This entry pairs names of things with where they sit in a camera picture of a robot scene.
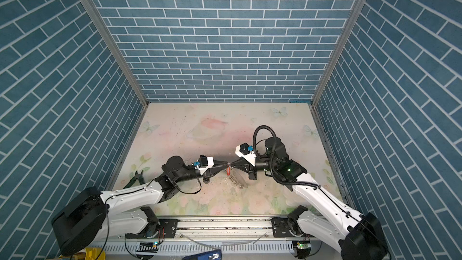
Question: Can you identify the blue stapler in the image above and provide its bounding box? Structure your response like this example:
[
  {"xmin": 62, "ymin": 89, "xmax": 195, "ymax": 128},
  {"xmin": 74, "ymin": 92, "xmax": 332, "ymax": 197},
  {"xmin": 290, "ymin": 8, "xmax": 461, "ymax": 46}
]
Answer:
[{"xmin": 182, "ymin": 249, "xmax": 223, "ymax": 260}]

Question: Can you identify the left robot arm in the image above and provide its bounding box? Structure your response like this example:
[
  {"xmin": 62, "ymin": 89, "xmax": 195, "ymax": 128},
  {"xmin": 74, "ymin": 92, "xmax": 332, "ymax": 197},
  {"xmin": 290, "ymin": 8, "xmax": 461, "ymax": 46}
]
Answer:
[{"xmin": 51, "ymin": 156, "xmax": 231, "ymax": 256}]

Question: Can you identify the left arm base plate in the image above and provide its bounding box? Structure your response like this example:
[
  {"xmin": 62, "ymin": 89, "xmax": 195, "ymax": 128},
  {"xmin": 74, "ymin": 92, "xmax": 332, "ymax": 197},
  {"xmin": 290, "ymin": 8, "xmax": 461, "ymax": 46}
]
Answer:
[{"xmin": 125, "ymin": 219, "xmax": 179, "ymax": 240}]

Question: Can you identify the yellow tape dispenser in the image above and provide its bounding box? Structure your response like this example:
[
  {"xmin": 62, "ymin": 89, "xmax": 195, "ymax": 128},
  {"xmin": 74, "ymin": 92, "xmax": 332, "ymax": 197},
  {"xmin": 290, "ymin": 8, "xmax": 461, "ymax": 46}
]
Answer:
[{"xmin": 71, "ymin": 247, "xmax": 106, "ymax": 260}]

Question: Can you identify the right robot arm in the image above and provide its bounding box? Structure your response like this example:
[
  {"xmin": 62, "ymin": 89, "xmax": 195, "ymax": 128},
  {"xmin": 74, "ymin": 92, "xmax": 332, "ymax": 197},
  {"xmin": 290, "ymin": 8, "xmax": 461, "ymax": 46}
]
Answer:
[{"xmin": 235, "ymin": 125, "xmax": 391, "ymax": 260}]

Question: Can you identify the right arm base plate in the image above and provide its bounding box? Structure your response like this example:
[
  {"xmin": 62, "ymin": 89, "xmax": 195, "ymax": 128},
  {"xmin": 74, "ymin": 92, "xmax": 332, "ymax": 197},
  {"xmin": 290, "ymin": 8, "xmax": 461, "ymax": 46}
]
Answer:
[{"xmin": 271, "ymin": 217, "xmax": 309, "ymax": 238}]

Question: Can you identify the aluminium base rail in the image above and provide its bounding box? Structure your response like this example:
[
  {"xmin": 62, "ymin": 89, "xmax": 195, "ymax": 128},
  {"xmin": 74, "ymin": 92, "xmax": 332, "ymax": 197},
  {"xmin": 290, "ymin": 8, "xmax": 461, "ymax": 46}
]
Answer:
[{"xmin": 91, "ymin": 215, "xmax": 323, "ymax": 260}]

